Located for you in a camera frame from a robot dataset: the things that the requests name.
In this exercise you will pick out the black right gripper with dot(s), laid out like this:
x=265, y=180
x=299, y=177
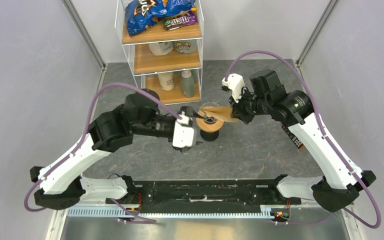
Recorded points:
x=237, y=111

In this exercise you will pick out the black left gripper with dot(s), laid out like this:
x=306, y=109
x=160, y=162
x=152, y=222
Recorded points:
x=189, y=111

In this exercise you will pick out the wooden ring dripper holder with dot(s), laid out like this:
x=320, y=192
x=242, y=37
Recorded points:
x=209, y=128

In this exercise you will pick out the single brown paper filter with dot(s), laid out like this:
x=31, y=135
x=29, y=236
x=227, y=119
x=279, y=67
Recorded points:
x=223, y=113

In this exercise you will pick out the clear glass dripper cone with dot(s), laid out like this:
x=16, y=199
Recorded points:
x=204, y=110

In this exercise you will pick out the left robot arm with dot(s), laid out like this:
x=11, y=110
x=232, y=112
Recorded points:
x=62, y=185

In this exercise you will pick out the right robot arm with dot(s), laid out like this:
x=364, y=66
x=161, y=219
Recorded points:
x=338, y=187

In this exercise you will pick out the orange coffee filter box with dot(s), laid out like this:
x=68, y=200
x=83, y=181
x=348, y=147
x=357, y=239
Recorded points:
x=296, y=141

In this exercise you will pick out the green spray bottle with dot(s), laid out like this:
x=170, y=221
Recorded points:
x=187, y=82

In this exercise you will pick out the white patterned cup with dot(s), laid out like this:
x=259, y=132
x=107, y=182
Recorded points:
x=166, y=80

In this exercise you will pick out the white cartoon mug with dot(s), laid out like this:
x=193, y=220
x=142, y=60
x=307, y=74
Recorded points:
x=186, y=46

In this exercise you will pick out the purple candy bag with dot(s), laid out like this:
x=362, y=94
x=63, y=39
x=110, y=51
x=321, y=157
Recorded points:
x=180, y=21

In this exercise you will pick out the blue chips bag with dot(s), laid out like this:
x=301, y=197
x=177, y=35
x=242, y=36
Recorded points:
x=141, y=15

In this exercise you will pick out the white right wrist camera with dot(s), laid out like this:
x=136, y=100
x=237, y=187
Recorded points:
x=234, y=84

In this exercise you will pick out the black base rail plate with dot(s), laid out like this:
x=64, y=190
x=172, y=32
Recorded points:
x=213, y=196

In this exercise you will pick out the white wire wooden shelf rack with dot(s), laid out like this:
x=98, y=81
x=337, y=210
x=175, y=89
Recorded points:
x=145, y=66

